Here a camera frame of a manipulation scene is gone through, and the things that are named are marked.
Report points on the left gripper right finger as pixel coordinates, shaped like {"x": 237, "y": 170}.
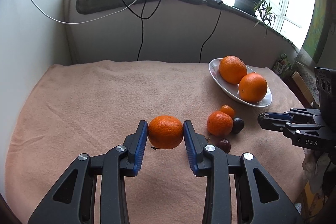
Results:
{"x": 259, "y": 197}

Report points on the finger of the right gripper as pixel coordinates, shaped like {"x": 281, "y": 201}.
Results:
{"x": 278, "y": 116}
{"x": 283, "y": 126}

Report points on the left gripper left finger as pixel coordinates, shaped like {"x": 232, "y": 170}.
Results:
{"x": 72, "y": 198}

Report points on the smooth bright orange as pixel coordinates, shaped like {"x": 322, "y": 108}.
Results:
{"x": 252, "y": 87}

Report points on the small mandarin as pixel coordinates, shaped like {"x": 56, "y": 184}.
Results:
{"x": 165, "y": 132}

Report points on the cardboard box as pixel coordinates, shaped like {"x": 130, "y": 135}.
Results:
{"x": 298, "y": 80}

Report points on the dark plum upper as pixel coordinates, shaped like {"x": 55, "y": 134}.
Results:
{"x": 238, "y": 125}

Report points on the green package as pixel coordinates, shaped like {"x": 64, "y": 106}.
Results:
{"x": 282, "y": 67}

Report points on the small oval kumquat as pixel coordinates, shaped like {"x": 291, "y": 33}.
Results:
{"x": 228, "y": 110}

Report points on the floral white plate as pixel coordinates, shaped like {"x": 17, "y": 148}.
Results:
{"x": 232, "y": 90}

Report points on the reddish plum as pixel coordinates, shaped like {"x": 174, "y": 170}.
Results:
{"x": 224, "y": 145}

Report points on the medium tangerine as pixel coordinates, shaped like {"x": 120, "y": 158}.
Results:
{"x": 219, "y": 124}

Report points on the large rough orange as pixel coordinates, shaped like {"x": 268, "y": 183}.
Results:
{"x": 232, "y": 69}

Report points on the pink towel table cover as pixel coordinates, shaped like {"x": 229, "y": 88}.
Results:
{"x": 90, "y": 108}

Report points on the potted spider plant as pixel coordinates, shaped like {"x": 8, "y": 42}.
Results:
{"x": 263, "y": 7}

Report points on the black right camera box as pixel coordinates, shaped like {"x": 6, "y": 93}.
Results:
{"x": 326, "y": 86}

